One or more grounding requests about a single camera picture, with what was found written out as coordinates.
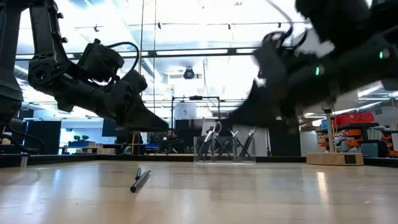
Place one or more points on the storage shelf rack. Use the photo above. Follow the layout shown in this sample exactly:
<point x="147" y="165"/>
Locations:
<point x="357" y="133"/>

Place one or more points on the white sheet panel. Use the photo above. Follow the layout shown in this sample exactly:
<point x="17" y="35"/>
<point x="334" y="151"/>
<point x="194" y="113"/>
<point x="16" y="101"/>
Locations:
<point x="262" y="143"/>

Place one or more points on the white board sign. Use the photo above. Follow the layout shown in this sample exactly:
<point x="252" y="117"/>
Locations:
<point x="185" y="112"/>

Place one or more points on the black partition panel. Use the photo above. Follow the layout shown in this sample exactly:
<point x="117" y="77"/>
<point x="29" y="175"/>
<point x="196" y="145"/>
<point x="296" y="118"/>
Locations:
<point x="284" y="143"/>
<point x="43" y="137"/>

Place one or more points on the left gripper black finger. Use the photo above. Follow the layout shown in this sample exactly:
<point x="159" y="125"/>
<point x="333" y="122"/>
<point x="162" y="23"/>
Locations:
<point x="146" y="119"/>

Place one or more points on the black monitor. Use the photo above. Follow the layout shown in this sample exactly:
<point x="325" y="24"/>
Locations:
<point x="109" y="127"/>

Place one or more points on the red storage bin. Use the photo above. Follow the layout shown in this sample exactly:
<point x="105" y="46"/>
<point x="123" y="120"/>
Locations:
<point x="354" y="119"/>

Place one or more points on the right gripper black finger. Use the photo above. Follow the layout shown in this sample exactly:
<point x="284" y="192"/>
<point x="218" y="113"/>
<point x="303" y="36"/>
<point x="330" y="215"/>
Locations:
<point x="261" y="113"/>

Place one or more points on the clear acrylic organizer box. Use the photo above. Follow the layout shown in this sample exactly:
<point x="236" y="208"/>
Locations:
<point x="231" y="160"/>

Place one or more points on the small green plants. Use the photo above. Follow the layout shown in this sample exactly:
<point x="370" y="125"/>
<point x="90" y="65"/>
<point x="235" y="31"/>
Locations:
<point x="81" y="138"/>

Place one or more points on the dark grey pen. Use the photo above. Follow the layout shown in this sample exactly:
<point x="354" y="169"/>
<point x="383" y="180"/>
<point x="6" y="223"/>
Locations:
<point x="140" y="182"/>

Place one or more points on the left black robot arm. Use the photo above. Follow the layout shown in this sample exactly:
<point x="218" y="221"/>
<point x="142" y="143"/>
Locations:
<point x="46" y="71"/>

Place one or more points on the black overhead camera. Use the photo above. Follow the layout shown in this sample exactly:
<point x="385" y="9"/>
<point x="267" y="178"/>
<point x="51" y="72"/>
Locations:
<point x="188" y="73"/>

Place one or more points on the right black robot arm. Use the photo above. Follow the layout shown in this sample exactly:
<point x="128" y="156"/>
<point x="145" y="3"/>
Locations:
<point x="342" y="68"/>

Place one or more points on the black frame stand beyond table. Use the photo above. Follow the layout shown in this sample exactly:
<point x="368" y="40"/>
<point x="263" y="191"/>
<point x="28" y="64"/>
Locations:
<point x="196" y="97"/>

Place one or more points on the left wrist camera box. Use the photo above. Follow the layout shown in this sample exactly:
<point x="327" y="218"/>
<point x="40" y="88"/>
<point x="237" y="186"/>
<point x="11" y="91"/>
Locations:
<point x="99" y="60"/>

